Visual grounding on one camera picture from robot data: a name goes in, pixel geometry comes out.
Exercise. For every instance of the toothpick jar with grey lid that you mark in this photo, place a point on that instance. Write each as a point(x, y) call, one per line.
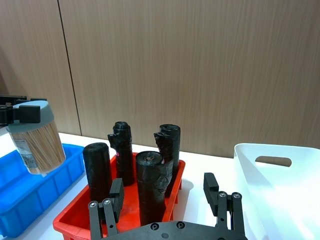
point(40, 147)

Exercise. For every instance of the blue plastic bin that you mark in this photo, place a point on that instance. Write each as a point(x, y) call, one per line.
point(22, 197)

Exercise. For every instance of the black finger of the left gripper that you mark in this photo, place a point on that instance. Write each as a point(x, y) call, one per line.
point(12, 98)
point(29, 114)

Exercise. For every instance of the red plastic bin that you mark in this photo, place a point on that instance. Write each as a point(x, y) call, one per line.
point(75, 217)

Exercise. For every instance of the black garbage bag roll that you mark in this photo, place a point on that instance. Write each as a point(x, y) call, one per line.
point(151, 185)
point(123, 155)
point(97, 170)
point(172, 142)

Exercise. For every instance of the white plastic basket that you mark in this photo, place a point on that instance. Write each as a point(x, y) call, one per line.
point(282, 197)

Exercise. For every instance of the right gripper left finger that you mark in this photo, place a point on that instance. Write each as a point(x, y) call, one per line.
point(116, 200)

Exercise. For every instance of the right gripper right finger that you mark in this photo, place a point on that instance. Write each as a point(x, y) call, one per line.
point(212, 192)

